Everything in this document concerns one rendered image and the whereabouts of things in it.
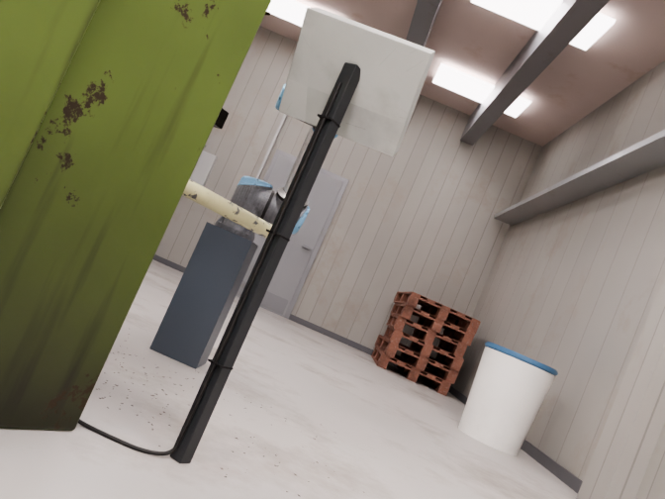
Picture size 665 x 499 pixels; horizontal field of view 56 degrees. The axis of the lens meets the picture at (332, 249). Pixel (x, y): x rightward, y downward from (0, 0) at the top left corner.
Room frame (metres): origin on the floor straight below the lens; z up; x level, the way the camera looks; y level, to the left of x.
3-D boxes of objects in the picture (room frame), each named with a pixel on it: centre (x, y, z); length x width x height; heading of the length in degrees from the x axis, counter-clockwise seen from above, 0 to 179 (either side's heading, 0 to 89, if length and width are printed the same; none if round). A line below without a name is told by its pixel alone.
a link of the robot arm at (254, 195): (2.86, 0.43, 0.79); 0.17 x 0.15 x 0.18; 96
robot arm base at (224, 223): (2.86, 0.44, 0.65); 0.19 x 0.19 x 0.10
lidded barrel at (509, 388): (4.73, -1.63, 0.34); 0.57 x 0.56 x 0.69; 179
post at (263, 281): (1.58, 0.14, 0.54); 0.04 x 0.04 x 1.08; 57
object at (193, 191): (1.70, 0.31, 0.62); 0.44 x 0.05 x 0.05; 147
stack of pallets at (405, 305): (8.06, -1.52, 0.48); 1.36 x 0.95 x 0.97; 179
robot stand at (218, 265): (2.86, 0.44, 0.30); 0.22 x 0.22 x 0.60; 89
